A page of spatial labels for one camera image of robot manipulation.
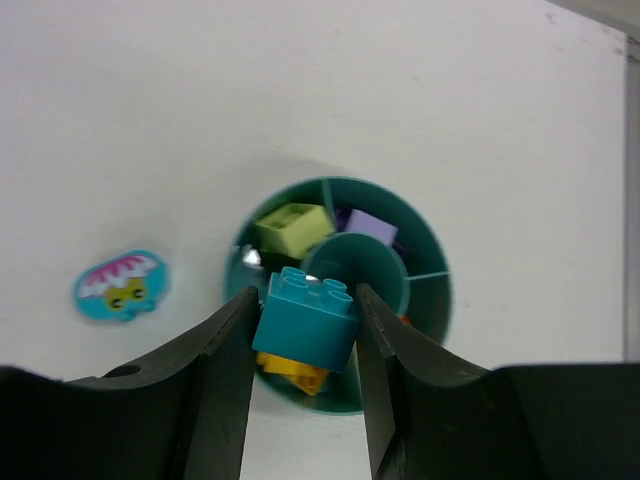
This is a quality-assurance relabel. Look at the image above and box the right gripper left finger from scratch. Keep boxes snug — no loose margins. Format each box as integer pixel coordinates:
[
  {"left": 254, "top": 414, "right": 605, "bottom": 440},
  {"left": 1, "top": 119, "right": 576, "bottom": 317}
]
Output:
[{"left": 1, "top": 287, "right": 259, "bottom": 479}]

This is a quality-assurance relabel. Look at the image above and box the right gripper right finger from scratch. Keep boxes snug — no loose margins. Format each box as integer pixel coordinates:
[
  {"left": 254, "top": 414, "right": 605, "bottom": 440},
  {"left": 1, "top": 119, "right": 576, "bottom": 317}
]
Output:
[{"left": 356, "top": 284, "right": 639, "bottom": 479}]

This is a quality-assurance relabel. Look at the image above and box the yellow curved striped lego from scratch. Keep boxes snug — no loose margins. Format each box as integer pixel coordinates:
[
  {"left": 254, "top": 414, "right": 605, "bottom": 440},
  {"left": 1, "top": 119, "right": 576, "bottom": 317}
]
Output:
[{"left": 257, "top": 352, "right": 330, "bottom": 396}]

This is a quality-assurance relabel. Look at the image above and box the teal flower frog lego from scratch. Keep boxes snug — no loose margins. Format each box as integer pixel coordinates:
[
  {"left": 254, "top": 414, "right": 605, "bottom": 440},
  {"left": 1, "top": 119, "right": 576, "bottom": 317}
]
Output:
[{"left": 72, "top": 250, "right": 170, "bottom": 322}]

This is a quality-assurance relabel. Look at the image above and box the teal square lego block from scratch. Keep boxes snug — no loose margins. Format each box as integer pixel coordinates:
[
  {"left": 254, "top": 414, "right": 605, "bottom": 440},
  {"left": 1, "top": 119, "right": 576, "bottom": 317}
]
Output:
[{"left": 252, "top": 267, "right": 359, "bottom": 373}]

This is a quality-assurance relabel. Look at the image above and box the lime green square lego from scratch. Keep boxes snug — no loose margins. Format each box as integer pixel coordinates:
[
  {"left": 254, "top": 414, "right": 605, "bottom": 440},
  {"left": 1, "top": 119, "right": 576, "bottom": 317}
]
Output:
[{"left": 254, "top": 203, "right": 335, "bottom": 260}]

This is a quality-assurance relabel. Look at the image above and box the light purple square lego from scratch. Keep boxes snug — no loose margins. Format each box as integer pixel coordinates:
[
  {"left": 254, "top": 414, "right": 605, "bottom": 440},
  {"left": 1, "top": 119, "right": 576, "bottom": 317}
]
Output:
[{"left": 344, "top": 209, "right": 398, "bottom": 247}]

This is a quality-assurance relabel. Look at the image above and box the teal round divided container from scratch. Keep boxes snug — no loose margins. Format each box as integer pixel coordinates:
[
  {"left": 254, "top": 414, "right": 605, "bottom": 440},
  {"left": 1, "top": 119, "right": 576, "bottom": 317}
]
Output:
[{"left": 223, "top": 177, "right": 452, "bottom": 414}]

